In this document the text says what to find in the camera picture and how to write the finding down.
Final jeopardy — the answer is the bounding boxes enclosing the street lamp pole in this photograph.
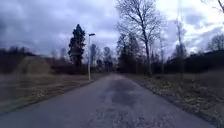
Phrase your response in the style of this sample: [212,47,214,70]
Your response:
[87,32,96,82]

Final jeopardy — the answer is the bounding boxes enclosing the thin bare tree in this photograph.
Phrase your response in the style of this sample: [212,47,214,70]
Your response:
[173,0,188,79]

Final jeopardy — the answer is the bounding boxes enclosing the tall dark conifer tree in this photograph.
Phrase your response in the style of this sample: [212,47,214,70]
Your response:
[67,23,87,68]

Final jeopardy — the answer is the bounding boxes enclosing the dark hedge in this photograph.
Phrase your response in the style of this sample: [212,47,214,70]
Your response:
[163,49,224,75]

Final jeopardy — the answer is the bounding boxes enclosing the bare tree behind hedge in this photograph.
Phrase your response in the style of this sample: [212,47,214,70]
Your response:
[207,33,224,52]

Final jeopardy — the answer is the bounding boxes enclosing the dark bushes on slope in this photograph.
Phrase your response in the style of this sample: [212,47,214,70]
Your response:
[0,46,89,76]

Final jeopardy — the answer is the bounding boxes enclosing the row of distant trees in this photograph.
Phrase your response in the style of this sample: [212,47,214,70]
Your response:
[49,31,161,75]

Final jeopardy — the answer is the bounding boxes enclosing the dry grass verge with leaves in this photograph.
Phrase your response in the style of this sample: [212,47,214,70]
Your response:
[123,68,224,128]

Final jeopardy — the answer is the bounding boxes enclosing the grey asphalt path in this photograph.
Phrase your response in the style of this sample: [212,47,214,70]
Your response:
[0,73,218,128]

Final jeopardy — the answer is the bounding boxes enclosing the tall bare branching tree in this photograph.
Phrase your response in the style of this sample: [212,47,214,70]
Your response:
[114,0,168,77]

